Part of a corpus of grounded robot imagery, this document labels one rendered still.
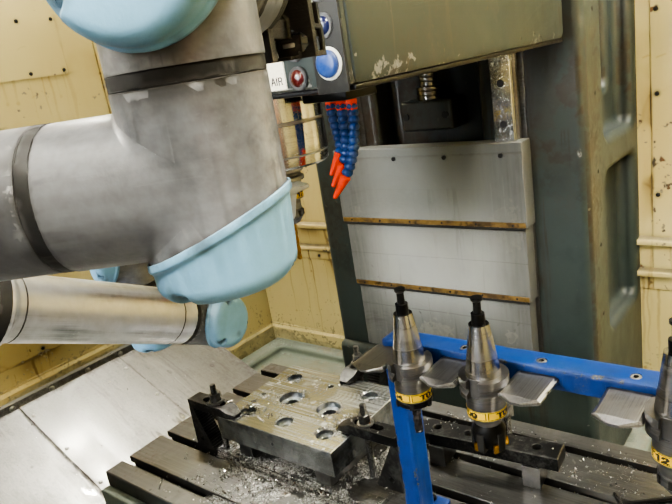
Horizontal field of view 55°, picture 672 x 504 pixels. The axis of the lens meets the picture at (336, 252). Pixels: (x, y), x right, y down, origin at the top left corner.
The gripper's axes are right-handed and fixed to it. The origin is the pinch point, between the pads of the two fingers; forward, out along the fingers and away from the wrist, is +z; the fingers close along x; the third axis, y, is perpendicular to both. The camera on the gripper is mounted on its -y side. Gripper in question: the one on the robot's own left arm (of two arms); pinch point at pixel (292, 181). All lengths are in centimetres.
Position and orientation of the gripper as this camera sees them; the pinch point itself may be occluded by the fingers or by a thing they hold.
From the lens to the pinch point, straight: 111.0
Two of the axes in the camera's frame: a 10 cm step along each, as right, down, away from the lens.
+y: 1.9, 9.3, 3.2
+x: 5.6, 1.6, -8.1
